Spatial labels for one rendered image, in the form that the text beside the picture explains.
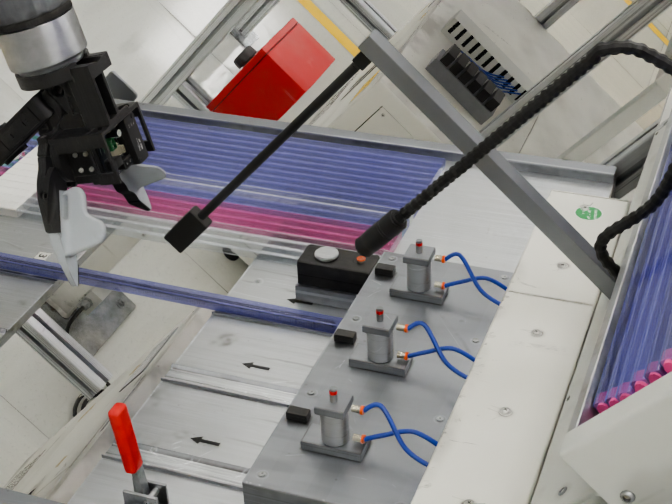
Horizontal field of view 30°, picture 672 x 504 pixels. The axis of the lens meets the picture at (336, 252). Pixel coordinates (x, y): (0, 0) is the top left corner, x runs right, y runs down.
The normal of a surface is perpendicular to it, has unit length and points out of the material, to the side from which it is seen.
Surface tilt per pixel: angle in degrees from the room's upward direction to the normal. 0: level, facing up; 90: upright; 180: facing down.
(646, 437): 90
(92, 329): 0
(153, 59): 0
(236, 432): 43
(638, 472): 90
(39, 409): 0
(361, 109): 90
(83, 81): 90
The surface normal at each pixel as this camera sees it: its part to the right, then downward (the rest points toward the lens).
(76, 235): -0.44, -0.04
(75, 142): -0.35, 0.52
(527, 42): 0.61, -0.51
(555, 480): -0.71, -0.69
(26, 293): -0.04, -0.84
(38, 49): 0.12, 0.42
